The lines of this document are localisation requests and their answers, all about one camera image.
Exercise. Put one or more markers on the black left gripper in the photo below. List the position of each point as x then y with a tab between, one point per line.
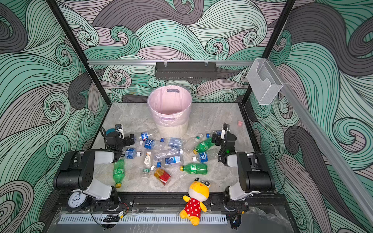
129	140

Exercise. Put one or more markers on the green soda bottle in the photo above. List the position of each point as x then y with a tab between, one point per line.
118	173
203	146
195	168

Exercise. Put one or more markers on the Pocari blue label bottle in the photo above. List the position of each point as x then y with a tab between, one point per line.
204	157

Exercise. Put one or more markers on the clear bottle green band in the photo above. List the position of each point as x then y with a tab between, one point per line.
191	144

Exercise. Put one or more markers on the white label clear bottle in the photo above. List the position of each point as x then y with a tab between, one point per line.
148	158

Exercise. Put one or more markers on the green soda bottle front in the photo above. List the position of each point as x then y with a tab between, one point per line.
195	168

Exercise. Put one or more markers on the small clear green-band bottle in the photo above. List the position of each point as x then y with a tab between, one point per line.
145	173

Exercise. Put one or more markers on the red yellow tea bottle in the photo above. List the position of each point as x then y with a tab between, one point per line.
160	174

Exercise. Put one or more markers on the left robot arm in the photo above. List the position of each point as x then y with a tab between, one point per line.
76	171

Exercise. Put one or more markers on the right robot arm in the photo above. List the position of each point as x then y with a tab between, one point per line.
253	171

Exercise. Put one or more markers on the white ribbed waste bin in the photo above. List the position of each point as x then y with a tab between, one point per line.
171	127

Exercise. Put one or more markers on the pink plastic bin liner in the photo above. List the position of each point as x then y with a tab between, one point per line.
170	101

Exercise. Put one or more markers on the Pepsi label water bottle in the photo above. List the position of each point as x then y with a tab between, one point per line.
145	135

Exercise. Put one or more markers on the blue Chinese label water bottle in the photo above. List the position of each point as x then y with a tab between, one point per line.
152	145

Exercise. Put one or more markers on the light blue label bottle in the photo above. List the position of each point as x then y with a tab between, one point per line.
172	142

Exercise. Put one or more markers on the crushed purple label bottle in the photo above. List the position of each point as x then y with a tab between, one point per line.
158	156

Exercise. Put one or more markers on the yellow plush toy red dress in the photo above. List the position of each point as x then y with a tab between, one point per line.
198	193

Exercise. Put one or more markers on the blue mountain label bottle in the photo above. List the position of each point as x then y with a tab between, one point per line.
173	161

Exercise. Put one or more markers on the black alarm clock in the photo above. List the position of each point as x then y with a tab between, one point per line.
77	200

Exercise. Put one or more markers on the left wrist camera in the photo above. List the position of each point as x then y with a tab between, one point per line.
119	128

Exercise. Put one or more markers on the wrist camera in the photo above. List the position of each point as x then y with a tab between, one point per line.
224	133
119	128

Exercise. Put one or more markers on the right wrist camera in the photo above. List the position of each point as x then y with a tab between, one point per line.
224	133

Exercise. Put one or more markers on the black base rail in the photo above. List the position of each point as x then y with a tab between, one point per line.
217	202

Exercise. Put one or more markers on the clear acrylic wall holder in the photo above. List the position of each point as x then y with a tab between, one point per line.
264	79

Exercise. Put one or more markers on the black wall shelf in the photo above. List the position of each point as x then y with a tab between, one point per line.
185	71

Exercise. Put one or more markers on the aluminium wall rail right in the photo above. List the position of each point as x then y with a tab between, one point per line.
299	102

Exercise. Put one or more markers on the aluminium wall rail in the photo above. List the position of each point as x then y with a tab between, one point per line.
299	102
135	62

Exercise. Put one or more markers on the aluminium wall rail back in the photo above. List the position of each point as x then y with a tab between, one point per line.
135	62

